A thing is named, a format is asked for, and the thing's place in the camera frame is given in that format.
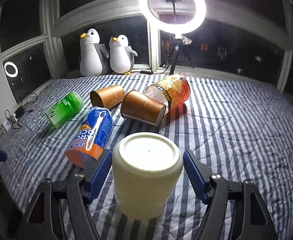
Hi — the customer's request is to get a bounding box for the cream white cup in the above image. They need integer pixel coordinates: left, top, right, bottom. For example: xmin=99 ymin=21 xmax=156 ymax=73
xmin=112 ymin=132 xmax=183 ymax=222

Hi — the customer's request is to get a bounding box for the green plastic cup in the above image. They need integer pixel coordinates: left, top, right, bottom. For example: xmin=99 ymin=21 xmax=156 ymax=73
xmin=45 ymin=91 xmax=84 ymax=128

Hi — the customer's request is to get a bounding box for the blue orange soda cup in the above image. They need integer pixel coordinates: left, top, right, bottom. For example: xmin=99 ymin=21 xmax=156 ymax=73
xmin=66 ymin=107 xmax=113 ymax=168

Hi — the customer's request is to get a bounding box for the slim brown paper cup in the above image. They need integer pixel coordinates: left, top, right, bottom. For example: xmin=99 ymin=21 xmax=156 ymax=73
xmin=90 ymin=85 xmax=125 ymax=109

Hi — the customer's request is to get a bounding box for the wide brown paper cup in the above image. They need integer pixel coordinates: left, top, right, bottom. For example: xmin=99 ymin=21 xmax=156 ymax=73
xmin=121 ymin=90 xmax=166 ymax=127

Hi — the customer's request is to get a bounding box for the orange clear snack cup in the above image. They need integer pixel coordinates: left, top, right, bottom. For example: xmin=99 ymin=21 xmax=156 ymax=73
xmin=143 ymin=74 xmax=190 ymax=115

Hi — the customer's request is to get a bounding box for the white power strip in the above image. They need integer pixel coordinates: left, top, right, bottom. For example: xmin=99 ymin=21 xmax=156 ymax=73
xmin=2 ymin=113 xmax=21 ymax=132

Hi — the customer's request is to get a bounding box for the large penguin plush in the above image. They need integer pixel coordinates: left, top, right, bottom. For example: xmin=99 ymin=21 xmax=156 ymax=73
xmin=80 ymin=28 xmax=111 ymax=76

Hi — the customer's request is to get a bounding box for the small penguin plush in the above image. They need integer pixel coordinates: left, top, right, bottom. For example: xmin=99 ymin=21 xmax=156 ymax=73
xmin=109 ymin=35 xmax=138 ymax=74

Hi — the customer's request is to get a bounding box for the black light tripod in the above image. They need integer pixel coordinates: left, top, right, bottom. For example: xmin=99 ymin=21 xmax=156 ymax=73
xmin=159 ymin=35 xmax=193 ymax=75

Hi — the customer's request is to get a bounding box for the black inline cable switch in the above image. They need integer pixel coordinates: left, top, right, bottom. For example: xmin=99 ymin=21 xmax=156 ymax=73
xmin=140 ymin=70 xmax=153 ymax=75

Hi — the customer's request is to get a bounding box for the ring light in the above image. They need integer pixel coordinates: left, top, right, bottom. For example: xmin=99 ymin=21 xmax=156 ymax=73
xmin=138 ymin=0 xmax=207 ymax=35

